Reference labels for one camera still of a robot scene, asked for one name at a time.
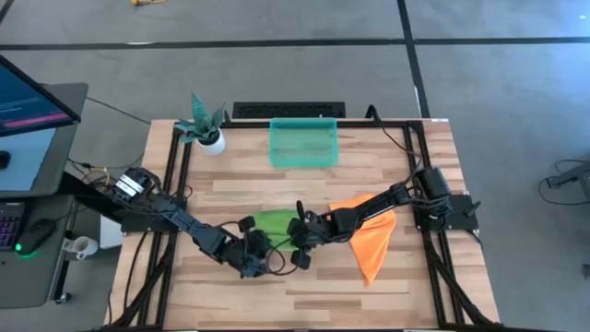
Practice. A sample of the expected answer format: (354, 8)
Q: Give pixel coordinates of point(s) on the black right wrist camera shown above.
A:
(300, 259)

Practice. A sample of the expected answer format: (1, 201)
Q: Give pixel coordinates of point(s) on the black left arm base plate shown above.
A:
(138, 223)

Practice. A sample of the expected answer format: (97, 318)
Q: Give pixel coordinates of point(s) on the orange microfibre towel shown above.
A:
(373, 249)

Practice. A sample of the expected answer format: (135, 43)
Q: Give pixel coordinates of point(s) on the white box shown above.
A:
(109, 235)

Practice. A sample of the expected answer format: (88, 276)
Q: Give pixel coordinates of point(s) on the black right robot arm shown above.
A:
(369, 212)

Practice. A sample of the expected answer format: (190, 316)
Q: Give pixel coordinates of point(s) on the black aluminium table frame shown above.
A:
(249, 124)

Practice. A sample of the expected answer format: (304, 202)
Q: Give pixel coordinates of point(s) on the grey stand leg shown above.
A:
(576, 174)

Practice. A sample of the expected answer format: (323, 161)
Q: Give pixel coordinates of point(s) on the teal translucent plastic bin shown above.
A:
(304, 143)

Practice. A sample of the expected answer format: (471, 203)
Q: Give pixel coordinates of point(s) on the green snake plant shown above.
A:
(199, 113)

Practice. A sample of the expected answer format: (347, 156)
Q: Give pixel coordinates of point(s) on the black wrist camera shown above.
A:
(246, 223)
(300, 259)

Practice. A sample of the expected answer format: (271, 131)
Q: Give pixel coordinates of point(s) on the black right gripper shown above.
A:
(309, 230)

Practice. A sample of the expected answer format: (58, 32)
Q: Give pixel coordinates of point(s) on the computer monitor with blue screen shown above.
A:
(27, 101)

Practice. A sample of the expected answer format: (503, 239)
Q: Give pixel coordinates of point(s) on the black computer mouse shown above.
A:
(3, 160)

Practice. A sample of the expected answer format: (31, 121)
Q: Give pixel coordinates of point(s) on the black mouse with light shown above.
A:
(36, 235)

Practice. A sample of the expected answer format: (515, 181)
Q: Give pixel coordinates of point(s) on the grey computer cart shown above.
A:
(27, 276)

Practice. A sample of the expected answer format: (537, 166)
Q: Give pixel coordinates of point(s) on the green microfibre towel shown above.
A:
(274, 226)

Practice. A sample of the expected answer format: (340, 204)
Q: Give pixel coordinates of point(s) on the white mug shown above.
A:
(85, 246)

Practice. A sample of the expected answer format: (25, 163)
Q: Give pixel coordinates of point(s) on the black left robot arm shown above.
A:
(193, 227)

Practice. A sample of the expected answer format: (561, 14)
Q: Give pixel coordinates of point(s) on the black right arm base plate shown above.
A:
(463, 214)

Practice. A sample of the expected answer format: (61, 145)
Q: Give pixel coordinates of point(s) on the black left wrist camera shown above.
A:
(246, 223)

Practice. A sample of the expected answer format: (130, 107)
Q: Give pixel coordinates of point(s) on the black backlit keyboard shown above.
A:
(10, 226)

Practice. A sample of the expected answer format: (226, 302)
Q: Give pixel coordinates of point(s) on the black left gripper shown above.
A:
(258, 242)

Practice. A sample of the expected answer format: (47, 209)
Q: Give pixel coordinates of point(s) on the white plant pot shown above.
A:
(214, 147)

